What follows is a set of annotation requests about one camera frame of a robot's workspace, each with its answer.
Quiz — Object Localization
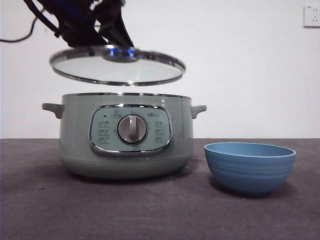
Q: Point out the blue ribbed bowl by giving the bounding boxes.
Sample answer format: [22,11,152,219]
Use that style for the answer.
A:
[203,142,297,197]

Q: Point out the pale green electric steamer pot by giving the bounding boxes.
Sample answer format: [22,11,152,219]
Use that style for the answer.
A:
[41,92,208,179]

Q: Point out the black cable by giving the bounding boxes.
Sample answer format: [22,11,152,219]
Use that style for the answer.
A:
[0,13,37,43]
[23,0,61,38]

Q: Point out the glass lid with green knob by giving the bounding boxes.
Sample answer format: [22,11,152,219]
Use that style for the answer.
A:
[49,44,187,87]

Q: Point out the white wall socket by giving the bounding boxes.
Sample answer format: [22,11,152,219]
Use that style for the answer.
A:
[303,5,320,28]

